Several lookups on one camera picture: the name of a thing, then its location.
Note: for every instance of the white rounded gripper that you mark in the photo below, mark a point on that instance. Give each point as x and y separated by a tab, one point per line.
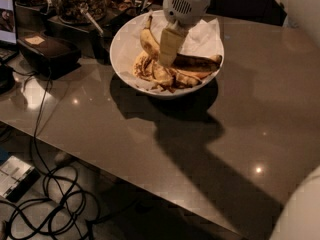
185	8

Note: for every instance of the spotted brown banana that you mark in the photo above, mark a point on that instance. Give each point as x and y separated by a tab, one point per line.
148	41

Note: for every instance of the brown-tipped banana at right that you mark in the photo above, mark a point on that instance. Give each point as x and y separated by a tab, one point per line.
198	64

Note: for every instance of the white ceramic bowl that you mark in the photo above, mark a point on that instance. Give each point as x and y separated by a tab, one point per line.
133	50

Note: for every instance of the black tongs behind bowl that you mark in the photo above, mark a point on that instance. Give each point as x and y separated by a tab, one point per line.
137	7

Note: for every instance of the white paper liner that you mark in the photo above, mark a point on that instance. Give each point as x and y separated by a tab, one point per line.
203	40

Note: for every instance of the pile of overripe bananas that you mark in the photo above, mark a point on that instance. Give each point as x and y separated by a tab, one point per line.
165	79

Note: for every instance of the black tray under jars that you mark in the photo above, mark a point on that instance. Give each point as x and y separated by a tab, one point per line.
85	37

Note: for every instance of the glass jar of nuts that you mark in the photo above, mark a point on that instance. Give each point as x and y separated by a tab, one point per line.
73	11

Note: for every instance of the black zippered case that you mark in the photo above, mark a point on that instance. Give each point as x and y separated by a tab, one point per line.
49	56

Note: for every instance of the laptop with lit screen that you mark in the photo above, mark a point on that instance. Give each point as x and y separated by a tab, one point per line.
8	31

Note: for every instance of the grey box on floor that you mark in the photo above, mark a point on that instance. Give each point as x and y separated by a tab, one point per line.
16	178

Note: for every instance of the metal scoop with white handle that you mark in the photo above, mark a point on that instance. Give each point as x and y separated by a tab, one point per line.
88	16

